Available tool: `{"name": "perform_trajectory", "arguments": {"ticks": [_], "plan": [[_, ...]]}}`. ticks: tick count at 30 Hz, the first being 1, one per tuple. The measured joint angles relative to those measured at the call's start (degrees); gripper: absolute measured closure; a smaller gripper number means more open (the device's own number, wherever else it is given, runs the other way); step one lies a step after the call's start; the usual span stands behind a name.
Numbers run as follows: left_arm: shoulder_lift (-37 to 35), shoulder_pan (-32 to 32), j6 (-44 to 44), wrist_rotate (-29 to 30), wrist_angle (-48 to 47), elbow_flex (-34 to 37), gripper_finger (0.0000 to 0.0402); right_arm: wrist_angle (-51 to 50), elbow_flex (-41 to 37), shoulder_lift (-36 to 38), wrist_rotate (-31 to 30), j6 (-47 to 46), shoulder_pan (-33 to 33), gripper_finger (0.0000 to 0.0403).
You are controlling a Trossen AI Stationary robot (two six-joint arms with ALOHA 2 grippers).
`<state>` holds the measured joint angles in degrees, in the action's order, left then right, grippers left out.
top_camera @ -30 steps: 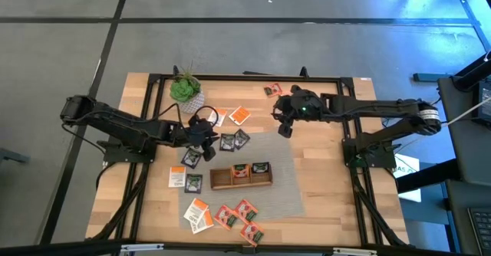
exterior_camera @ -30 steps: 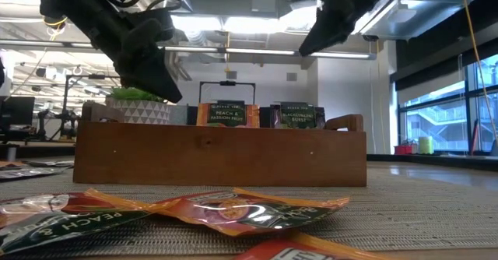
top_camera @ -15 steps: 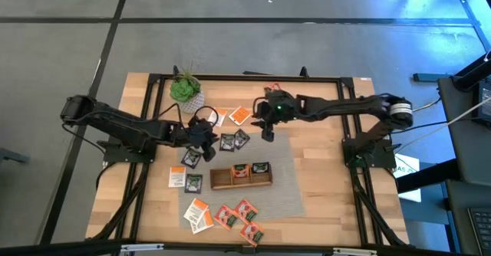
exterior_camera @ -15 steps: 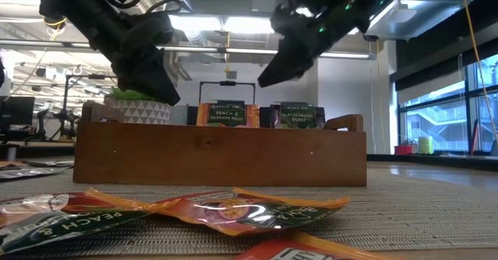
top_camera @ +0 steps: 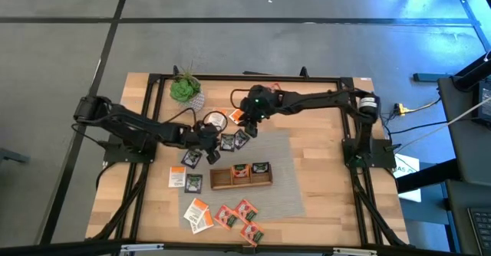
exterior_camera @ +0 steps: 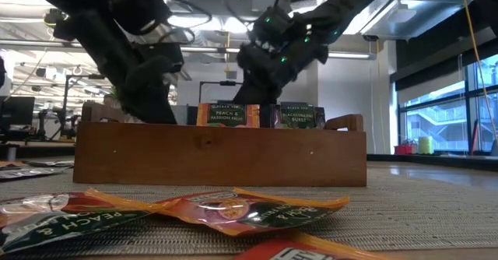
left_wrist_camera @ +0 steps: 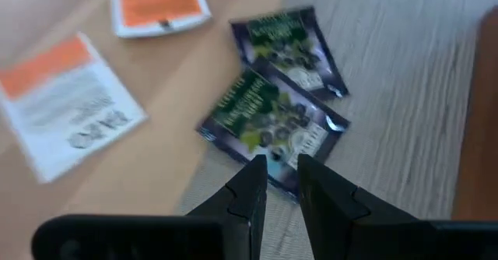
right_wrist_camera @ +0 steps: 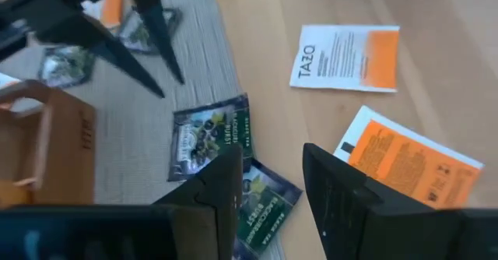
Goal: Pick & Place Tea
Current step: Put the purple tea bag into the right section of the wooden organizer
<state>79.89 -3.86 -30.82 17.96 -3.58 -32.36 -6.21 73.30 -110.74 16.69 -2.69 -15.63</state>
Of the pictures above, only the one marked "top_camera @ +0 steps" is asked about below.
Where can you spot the grey woven placemat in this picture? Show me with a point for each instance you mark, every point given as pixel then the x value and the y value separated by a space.
pixel 280 198

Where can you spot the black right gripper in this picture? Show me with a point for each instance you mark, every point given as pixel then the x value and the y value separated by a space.
pixel 261 100

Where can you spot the silver metal bracket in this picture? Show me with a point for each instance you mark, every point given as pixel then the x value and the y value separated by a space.
pixel 142 247
pixel 354 252

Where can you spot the orange peach tea packet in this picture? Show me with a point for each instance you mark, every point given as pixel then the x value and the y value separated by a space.
pixel 241 165
pixel 252 233
pixel 275 85
pixel 241 172
pixel 226 217
pixel 246 211

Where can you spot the white paper sign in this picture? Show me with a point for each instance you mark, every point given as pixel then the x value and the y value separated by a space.
pixel 410 164

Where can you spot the yellow power plug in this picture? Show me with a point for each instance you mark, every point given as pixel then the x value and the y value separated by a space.
pixel 401 109

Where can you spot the dark grey desk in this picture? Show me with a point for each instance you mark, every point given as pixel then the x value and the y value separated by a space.
pixel 460 152

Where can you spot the computer screen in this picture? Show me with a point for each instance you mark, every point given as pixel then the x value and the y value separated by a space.
pixel 485 102

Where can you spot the white orange Tazo tea packet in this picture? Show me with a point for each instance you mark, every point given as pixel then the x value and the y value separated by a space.
pixel 177 176
pixel 217 120
pixel 195 210
pixel 236 115
pixel 203 224

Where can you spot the black overhead beam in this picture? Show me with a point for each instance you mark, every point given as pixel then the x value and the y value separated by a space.
pixel 76 247

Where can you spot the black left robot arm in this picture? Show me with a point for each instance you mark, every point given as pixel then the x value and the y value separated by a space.
pixel 145 127

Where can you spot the black keyboard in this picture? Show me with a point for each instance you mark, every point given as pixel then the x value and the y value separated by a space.
pixel 481 229

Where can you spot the black metal rig frame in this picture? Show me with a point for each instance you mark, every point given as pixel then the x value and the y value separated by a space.
pixel 215 78

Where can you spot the wooden three-compartment tea tray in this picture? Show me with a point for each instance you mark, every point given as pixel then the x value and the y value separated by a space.
pixel 220 181

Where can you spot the green succulent in white pot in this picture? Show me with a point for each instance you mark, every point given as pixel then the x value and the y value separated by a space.
pixel 184 89

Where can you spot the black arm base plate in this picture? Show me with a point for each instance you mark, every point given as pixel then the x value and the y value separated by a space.
pixel 383 152
pixel 115 156

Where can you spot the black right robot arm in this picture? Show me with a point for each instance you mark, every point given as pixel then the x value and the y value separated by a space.
pixel 318 97

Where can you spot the grey-blue chair foot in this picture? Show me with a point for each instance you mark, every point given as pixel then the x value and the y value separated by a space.
pixel 11 156

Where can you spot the teal floor bar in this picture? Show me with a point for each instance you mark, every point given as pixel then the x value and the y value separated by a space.
pixel 431 77

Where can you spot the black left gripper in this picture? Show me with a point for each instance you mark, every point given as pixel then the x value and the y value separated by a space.
pixel 205 137

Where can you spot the black desk crossbar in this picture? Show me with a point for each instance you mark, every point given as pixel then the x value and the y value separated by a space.
pixel 426 177

